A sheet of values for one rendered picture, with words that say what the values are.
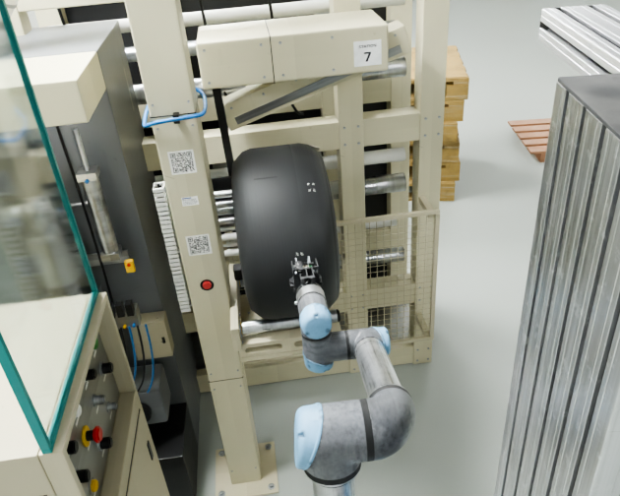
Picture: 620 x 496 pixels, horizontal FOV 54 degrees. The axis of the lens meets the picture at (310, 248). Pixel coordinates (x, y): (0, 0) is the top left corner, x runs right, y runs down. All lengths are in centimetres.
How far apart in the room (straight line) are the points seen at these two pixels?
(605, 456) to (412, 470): 219
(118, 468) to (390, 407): 87
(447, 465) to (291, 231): 145
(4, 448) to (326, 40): 143
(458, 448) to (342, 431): 176
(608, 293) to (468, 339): 285
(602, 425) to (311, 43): 160
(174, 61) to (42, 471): 106
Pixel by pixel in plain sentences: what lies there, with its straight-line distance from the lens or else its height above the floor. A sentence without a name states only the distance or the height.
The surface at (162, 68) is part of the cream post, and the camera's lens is 175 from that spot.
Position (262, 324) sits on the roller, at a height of 92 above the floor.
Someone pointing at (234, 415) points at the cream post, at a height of 42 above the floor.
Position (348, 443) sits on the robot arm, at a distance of 116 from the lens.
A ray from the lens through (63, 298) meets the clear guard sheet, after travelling 152.
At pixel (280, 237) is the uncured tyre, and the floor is 131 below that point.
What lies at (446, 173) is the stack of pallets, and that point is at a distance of 462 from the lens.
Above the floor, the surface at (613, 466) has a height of 174.
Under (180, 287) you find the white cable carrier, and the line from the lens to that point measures 208.
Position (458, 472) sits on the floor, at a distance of 281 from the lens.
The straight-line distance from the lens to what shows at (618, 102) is 62.
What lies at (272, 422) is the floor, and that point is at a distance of 299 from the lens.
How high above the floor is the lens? 223
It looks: 32 degrees down
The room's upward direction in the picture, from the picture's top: 5 degrees counter-clockwise
